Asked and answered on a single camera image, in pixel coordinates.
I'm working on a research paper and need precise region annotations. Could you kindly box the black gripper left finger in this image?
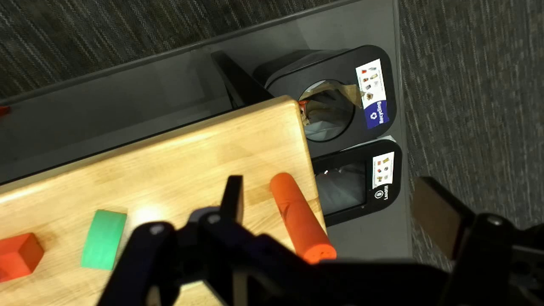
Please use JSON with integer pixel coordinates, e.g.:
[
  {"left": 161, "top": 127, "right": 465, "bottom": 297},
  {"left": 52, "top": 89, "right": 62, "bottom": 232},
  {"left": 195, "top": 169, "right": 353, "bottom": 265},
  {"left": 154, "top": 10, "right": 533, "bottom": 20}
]
[{"left": 220, "top": 173, "right": 246, "bottom": 225}]

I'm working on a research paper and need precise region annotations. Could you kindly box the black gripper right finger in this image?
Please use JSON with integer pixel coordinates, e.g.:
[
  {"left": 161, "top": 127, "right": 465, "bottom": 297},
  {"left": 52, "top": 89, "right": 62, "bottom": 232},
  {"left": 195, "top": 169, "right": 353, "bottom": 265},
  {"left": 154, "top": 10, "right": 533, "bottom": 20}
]
[{"left": 412, "top": 174, "right": 477, "bottom": 259}]

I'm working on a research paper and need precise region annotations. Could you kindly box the orange-red cylinder block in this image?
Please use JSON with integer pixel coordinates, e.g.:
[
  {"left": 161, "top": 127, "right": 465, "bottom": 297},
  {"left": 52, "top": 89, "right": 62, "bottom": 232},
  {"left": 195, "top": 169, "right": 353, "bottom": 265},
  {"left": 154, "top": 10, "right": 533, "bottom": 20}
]
[{"left": 269, "top": 171, "right": 341, "bottom": 265}]

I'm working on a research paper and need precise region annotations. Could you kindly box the green half-round block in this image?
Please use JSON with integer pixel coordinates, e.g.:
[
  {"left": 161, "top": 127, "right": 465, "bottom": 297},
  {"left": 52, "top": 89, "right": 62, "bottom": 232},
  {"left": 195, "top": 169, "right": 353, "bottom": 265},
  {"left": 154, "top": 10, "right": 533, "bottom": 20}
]
[{"left": 81, "top": 208, "right": 130, "bottom": 271}]

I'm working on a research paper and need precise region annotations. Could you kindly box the red flat base block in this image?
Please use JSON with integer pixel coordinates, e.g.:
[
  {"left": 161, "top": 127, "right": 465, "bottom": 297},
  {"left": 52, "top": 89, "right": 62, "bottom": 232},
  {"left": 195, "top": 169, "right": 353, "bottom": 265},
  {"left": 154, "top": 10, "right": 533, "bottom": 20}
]
[{"left": 0, "top": 231, "right": 47, "bottom": 283}]

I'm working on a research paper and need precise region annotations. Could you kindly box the black bin white label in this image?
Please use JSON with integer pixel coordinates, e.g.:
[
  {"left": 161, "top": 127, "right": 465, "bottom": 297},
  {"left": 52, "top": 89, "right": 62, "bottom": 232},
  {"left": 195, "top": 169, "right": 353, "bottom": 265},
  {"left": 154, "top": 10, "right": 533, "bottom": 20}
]
[{"left": 314, "top": 135, "right": 405, "bottom": 227}]

